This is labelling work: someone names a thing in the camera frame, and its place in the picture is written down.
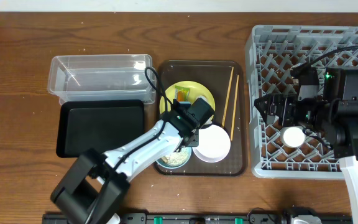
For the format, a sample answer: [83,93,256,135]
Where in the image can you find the green snack wrapper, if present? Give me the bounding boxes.
[175,85,190,101]

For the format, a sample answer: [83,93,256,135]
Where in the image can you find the dark brown serving tray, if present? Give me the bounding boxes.
[154,60,247,177]

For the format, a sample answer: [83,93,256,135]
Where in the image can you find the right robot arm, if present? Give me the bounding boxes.
[254,67,358,223]

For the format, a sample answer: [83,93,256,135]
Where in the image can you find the left wooden chopstick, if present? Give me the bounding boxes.
[221,67,234,128]

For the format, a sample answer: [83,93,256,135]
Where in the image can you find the black plastic tray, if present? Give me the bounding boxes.
[56,100,145,158]

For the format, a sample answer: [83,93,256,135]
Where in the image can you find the white paper cup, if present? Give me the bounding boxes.
[280,126,306,148]

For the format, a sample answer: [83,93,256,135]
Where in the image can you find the grey dishwasher rack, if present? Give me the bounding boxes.
[245,25,358,180]

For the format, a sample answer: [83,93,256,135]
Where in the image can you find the yellow round plate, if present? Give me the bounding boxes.
[165,81,216,110]

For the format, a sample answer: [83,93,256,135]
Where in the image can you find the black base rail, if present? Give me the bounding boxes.
[42,207,354,224]

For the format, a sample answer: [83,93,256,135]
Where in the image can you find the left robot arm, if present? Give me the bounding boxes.
[50,98,214,224]

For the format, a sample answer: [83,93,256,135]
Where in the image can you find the crumpled white napkin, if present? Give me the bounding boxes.
[196,95,214,108]

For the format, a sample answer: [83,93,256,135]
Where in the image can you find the light blue bowl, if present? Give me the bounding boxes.
[157,147,193,169]

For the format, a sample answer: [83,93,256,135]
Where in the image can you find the clear plastic bin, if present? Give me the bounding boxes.
[48,54,157,104]

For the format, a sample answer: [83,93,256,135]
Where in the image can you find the pink bowl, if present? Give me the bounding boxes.
[193,124,231,163]

